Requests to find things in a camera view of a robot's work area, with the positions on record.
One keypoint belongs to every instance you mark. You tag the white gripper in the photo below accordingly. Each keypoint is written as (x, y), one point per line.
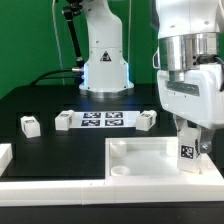
(198, 99)

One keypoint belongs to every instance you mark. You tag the white square table top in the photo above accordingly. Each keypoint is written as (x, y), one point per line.
(150, 156)

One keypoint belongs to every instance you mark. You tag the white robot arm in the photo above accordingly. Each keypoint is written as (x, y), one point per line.
(177, 38)

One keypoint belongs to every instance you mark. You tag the white U-shaped obstacle fence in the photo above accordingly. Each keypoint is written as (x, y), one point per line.
(113, 189)

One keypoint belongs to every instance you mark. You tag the white fiducial marker sheet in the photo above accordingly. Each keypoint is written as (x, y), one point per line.
(105, 119)

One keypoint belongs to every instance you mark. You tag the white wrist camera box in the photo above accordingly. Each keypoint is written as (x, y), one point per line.
(155, 59)

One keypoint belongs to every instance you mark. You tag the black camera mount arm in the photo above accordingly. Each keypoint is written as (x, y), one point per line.
(73, 9)

